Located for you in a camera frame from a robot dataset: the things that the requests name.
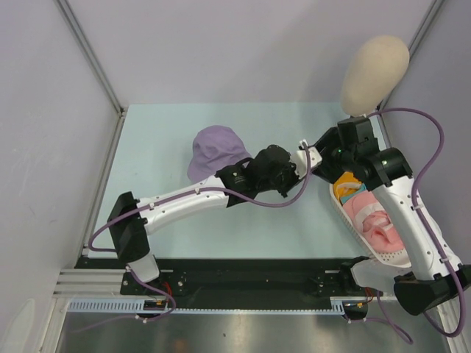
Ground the white perforated plastic basket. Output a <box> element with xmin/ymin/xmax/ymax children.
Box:
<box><xmin>330</xmin><ymin>183</ymin><xmax>411</xmax><ymax>268</ymax></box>

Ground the purple bucket hat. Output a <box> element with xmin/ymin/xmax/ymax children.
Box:
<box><xmin>187</xmin><ymin>125</ymin><xmax>252</xmax><ymax>183</ymax></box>

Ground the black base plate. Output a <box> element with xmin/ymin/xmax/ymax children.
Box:
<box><xmin>75</xmin><ymin>257</ymin><xmax>383</xmax><ymax>310</ymax></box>

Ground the yellow hat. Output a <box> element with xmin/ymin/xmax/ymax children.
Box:
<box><xmin>332</xmin><ymin>172</ymin><xmax>363</xmax><ymax>202</ymax></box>

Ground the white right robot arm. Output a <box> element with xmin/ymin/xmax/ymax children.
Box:
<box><xmin>313</xmin><ymin>117</ymin><xmax>470</xmax><ymax>315</ymax></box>

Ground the aluminium frame rail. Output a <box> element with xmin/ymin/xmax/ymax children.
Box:
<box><xmin>54</xmin><ymin>0</ymin><xmax>126</xmax><ymax>295</ymax></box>

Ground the cream mannequin head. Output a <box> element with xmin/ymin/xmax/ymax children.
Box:
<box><xmin>340</xmin><ymin>35</ymin><xmax>410</xmax><ymax>117</ymax></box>

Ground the white slotted cable duct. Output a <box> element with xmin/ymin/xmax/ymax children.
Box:
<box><xmin>67</xmin><ymin>298</ymin><xmax>344</xmax><ymax>315</ymax></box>

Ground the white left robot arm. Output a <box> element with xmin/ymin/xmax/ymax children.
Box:
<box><xmin>108</xmin><ymin>145</ymin><xmax>306</xmax><ymax>294</ymax></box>

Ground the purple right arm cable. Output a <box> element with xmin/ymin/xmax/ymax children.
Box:
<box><xmin>367</xmin><ymin>107</ymin><xmax>464</xmax><ymax>345</ymax></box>

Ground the teal cap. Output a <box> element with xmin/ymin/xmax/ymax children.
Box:
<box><xmin>339</xmin><ymin>184</ymin><xmax>367</xmax><ymax>204</ymax></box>

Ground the pink bucket hat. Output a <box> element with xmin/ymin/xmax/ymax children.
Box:
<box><xmin>342</xmin><ymin>191</ymin><xmax>405</xmax><ymax>253</ymax></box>

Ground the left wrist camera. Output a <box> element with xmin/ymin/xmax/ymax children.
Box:
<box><xmin>291</xmin><ymin>140</ymin><xmax>322</xmax><ymax>179</ymax></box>

